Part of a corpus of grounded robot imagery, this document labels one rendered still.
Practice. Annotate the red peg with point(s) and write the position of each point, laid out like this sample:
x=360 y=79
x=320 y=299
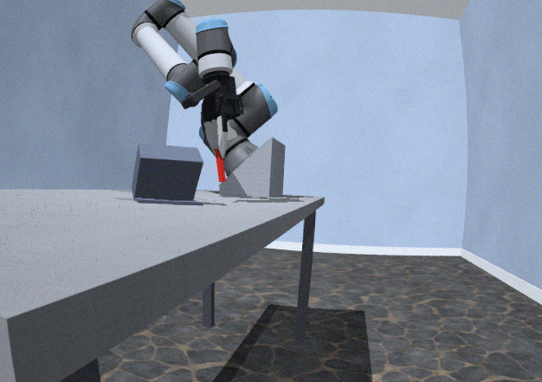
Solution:
x=220 y=167

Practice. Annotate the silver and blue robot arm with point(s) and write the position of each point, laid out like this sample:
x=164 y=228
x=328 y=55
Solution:
x=210 y=49

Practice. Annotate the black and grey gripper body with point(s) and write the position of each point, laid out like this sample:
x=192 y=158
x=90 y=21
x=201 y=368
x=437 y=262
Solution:
x=212 y=103

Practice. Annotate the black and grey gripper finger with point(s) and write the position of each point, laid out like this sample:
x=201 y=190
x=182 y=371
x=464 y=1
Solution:
x=210 y=132
x=224 y=131

